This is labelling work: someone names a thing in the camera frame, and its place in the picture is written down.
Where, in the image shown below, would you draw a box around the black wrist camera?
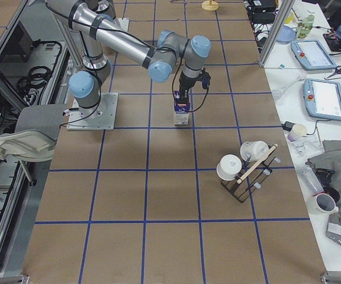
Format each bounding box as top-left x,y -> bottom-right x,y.
200,70 -> 211,90

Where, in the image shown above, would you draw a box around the wooden mug tree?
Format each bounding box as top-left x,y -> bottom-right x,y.
201,0 -> 219,11

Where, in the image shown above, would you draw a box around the white office chair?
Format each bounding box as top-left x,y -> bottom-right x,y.
0,104 -> 67,186

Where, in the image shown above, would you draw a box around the black box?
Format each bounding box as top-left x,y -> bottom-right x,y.
248,0 -> 276,13

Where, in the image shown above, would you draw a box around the scissors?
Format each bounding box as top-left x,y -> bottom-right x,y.
324,65 -> 341,80

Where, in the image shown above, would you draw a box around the small lilac cup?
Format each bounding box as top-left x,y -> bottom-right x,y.
287,124 -> 307,142

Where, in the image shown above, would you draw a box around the milk carton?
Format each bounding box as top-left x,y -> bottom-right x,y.
173,91 -> 190,125

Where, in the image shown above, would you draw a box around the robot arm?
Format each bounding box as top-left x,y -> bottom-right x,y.
46,1 -> 211,114
84,0 -> 116,20

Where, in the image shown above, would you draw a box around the lower teach pendant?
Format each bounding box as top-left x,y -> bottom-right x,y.
303,79 -> 341,121

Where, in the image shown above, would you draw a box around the teach pendant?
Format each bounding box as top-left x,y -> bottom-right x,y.
290,40 -> 337,70
303,79 -> 341,121

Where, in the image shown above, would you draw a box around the black cable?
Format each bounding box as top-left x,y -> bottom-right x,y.
172,59 -> 210,114

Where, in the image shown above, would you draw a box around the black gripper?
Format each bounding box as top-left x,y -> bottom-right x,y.
179,69 -> 201,104

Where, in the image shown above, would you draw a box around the aluminium frame post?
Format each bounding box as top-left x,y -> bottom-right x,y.
258,0 -> 295,67

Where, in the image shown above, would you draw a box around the white mug on rack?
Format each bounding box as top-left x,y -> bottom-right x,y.
216,154 -> 242,181

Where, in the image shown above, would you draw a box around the upper teach pendant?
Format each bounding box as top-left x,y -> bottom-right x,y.
290,40 -> 337,70

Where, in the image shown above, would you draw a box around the black wire mug rack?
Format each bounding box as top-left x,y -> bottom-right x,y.
220,144 -> 281,203

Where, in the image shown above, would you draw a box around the white mug red rim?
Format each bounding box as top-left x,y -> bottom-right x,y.
305,193 -> 339,215

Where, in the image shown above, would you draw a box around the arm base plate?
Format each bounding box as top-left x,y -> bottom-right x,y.
66,92 -> 119,131
114,18 -> 129,31

